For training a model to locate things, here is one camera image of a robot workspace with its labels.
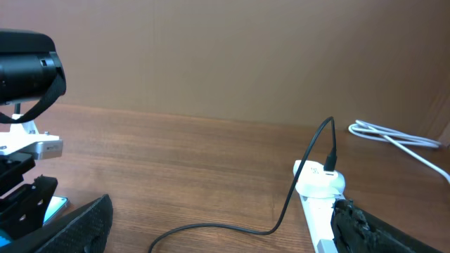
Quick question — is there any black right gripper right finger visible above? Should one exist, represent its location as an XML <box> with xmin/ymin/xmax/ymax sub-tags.
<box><xmin>330</xmin><ymin>199</ymin><xmax>440</xmax><ymax>253</ymax></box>

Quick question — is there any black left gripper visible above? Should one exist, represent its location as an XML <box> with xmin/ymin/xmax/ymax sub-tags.
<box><xmin>1</xmin><ymin>153</ymin><xmax>58</xmax><ymax>240</ymax></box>

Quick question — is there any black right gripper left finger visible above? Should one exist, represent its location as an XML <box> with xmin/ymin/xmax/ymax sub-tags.
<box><xmin>1</xmin><ymin>194</ymin><xmax>113</xmax><ymax>253</ymax></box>

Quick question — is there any smartphone with blue screen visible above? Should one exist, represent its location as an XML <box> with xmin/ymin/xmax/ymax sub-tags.
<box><xmin>43</xmin><ymin>195</ymin><xmax>70</xmax><ymax>226</ymax></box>

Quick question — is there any black charging cable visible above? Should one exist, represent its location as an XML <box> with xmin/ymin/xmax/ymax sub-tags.
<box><xmin>147</xmin><ymin>116</ymin><xmax>338</xmax><ymax>253</ymax></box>

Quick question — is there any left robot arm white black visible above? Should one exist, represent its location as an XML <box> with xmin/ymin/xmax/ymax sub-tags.
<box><xmin>1</xmin><ymin>29</ymin><xmax>66</xmax><ymax>246</ymax></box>

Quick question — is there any white charger adapter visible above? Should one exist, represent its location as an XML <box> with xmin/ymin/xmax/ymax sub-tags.
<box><xmin>295</xmin><ymin>160</ymin><xmax>346</xmax><ymax>199</ymax></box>

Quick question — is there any white power strip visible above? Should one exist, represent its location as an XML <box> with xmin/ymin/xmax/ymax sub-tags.
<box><xmin>300</xmin><ymin>194</ymin><xmax>345</xmax><ymax>253</ymax></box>

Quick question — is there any white power strip cord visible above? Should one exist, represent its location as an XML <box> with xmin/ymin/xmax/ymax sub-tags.
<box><xmin>347</xmin><ymin>119</ymin><xmax>450</xmax><ymax>184</ymax></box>

